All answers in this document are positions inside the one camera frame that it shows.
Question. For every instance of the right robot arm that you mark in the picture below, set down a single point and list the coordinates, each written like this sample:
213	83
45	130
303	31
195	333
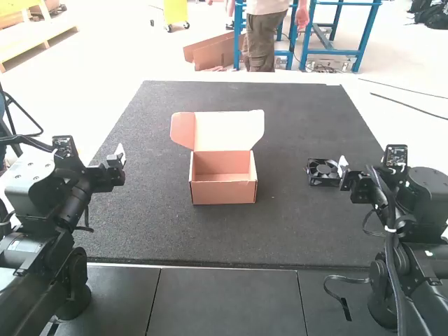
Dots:
420	224

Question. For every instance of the person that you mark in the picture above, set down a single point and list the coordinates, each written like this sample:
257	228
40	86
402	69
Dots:
260	38

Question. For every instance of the wooden pallet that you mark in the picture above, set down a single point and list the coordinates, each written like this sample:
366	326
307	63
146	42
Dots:
24	38

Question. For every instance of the person's legs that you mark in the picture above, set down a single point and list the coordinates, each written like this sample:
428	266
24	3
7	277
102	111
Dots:
230	14

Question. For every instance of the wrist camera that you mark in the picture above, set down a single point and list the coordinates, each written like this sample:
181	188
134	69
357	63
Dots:
396	154
63	145

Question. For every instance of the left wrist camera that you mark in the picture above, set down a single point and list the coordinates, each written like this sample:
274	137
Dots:
63	145

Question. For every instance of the black square fan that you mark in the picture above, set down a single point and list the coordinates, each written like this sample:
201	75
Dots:
323	171

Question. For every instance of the yellow wheeled cart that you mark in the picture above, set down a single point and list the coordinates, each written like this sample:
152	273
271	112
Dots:
175	10

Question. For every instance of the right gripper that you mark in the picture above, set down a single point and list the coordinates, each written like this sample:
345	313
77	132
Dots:
360	189

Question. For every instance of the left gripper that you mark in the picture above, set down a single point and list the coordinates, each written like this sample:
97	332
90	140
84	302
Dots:
108	176

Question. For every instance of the black metal stand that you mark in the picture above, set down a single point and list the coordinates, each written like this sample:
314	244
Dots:
24	113

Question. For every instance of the flat cardboard sheets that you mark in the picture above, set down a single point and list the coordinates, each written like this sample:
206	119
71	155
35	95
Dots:
210	52

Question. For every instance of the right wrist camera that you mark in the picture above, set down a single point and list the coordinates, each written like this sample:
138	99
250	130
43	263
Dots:
396	154

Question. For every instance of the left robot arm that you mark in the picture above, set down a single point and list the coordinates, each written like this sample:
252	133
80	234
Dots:
31	217

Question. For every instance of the dark base panel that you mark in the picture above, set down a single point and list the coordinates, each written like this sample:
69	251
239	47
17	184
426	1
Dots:
227	304
322	315
119	301

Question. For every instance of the cardboard box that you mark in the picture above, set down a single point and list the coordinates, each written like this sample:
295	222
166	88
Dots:
224	189

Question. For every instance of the black mat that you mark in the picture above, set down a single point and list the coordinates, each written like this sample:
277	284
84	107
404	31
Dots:
224	231

